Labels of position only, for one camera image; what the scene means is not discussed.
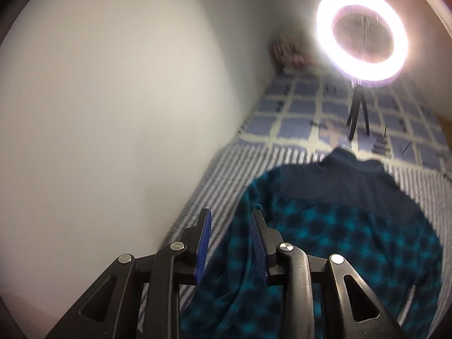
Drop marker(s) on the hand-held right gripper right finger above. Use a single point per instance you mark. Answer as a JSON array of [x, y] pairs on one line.
[[257, 247]]

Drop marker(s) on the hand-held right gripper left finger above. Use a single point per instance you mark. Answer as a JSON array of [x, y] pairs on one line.
[[203, 243]]

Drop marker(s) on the teal plaid fleece jacket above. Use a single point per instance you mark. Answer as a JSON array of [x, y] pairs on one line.
[[335, 226]]

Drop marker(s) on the grey striped bed sheet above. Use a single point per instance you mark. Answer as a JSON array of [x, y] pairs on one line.
[[219, 183]]

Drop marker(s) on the blue checked bed sheet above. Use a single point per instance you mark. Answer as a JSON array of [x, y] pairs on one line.
[[300, 106]]

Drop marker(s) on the pillows at bed head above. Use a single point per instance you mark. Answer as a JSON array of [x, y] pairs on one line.
[[293, 54]]

